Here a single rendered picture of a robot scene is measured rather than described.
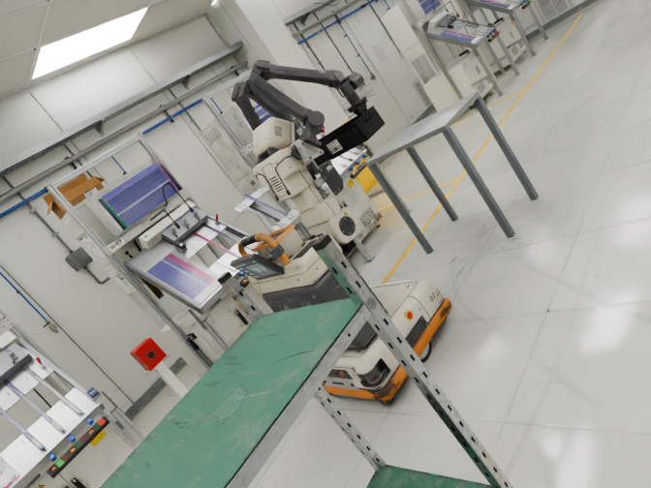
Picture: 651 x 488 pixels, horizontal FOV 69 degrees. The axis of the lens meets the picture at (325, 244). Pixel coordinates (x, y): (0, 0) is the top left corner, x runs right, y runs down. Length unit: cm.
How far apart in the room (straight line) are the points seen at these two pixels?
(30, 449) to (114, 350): 214
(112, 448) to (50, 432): 47
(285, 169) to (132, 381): 321
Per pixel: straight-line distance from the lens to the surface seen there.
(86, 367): 492
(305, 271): 207
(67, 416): 297
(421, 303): 244
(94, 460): 329
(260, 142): 243
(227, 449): 86
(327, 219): 239
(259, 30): 632
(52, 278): 493
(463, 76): 697
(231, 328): 355
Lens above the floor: 131
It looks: 14 degrees down
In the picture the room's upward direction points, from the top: 36 degrees counter-clockwise
